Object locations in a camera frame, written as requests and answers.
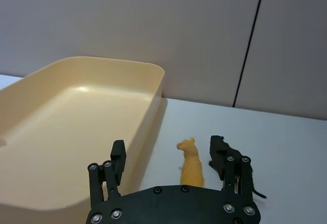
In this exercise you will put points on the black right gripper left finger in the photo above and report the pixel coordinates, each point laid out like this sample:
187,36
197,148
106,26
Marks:
118,158

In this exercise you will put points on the yellow toy mouse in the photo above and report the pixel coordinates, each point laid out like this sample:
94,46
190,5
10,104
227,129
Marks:
190,165

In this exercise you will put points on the black toy mouse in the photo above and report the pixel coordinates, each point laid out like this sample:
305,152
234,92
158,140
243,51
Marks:
235,150

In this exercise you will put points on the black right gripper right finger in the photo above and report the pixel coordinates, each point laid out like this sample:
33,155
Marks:
216,155

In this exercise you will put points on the cream plastic bin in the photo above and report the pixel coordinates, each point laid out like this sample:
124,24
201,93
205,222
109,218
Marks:
64,119

